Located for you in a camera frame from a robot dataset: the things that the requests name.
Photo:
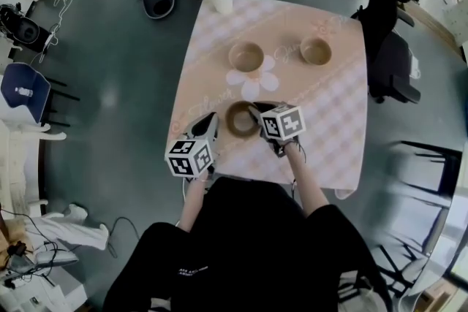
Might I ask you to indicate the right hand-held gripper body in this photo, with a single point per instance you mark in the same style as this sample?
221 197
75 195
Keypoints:
283 124

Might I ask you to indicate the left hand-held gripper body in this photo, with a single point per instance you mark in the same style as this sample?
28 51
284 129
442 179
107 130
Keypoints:
190 155

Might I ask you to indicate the dark brown bowl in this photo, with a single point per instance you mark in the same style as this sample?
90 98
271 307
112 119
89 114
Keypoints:
240 119

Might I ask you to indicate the tan bowl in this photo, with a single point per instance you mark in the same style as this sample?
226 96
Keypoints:
316 50
246 56

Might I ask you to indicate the person's left forearm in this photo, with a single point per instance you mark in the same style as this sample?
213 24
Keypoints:
193 204

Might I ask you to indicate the person's right forearm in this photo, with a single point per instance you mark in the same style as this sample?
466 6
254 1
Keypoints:
306 182

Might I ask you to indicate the pink checkered flower tablecloth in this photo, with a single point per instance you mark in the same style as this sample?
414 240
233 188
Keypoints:
272 91

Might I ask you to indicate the person's black clothing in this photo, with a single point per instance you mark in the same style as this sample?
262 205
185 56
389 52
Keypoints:
252 252

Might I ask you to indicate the white cloth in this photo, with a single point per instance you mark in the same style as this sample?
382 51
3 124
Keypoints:
69 226

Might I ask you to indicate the black office chair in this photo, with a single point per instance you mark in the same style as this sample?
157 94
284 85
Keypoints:
389 33

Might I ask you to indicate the black metal rack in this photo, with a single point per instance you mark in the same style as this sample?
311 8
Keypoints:
417 215

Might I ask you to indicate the blue chair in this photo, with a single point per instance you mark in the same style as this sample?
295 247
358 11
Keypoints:
25 93

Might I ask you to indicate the black speaker box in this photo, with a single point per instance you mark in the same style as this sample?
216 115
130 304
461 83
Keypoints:
31 33

